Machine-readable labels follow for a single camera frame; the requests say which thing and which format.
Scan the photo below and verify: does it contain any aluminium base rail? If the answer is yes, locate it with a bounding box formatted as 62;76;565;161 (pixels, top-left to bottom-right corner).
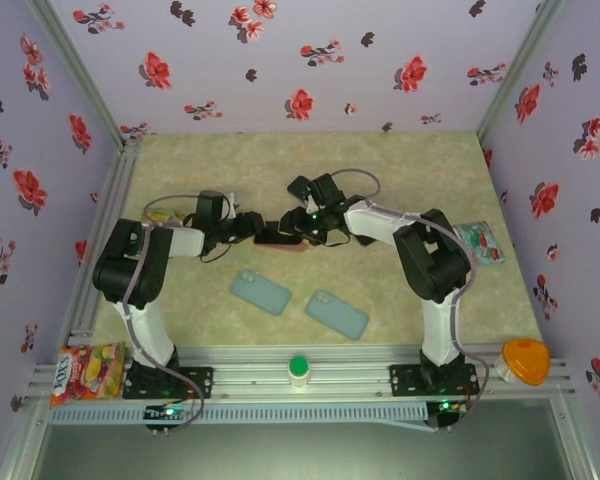
27;344;579;401

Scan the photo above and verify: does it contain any aluminium side rail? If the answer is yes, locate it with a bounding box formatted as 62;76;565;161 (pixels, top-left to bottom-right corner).
68;137;142;346

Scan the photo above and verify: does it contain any teal Fox's candy bag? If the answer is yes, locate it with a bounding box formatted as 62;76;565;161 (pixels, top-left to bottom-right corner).
452;220;507;266

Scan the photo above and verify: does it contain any red Fox's candy bag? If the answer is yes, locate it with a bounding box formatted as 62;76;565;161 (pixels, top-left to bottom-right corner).
49;341;127;406

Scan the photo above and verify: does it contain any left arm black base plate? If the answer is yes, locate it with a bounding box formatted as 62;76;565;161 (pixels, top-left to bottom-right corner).
122;366;215;400

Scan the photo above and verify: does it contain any aluminium frame bar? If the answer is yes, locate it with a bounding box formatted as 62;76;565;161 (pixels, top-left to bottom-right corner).
0;399;54;480
549;397;600;480

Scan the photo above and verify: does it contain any white bottle green lid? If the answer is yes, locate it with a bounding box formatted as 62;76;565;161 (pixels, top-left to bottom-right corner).
287;354;311;389

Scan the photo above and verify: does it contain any yellow Fox's candy bag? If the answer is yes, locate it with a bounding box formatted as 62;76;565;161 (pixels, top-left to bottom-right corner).
140;208;187;226

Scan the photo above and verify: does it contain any pink phone case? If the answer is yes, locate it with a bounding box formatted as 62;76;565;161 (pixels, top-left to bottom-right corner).
259;239;310;253

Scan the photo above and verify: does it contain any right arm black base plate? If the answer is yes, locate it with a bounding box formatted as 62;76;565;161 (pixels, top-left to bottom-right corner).
388;363;481;399

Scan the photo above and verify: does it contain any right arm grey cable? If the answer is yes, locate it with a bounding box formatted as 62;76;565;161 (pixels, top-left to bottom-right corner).
329;168;491;432

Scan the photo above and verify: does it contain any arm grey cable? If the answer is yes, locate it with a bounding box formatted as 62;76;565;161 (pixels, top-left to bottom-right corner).
121;193;207;432
329;168;491;432

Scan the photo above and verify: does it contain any aluminium corner post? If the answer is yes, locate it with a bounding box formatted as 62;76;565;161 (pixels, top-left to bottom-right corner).
474;0;566;144
27;0;131;146

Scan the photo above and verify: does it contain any light blue phone case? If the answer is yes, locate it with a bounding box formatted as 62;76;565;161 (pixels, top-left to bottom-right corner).
228;269;292;317
304;289;371;342

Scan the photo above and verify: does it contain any left arm grey cable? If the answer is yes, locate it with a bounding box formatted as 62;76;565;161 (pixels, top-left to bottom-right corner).
121;193;207;432

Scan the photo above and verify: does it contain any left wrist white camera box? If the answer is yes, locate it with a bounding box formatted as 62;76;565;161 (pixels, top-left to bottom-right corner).
221;192;242;220

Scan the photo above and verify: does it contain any white slotted cable duct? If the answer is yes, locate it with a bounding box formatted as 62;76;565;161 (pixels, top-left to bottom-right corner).
49;402;429;425

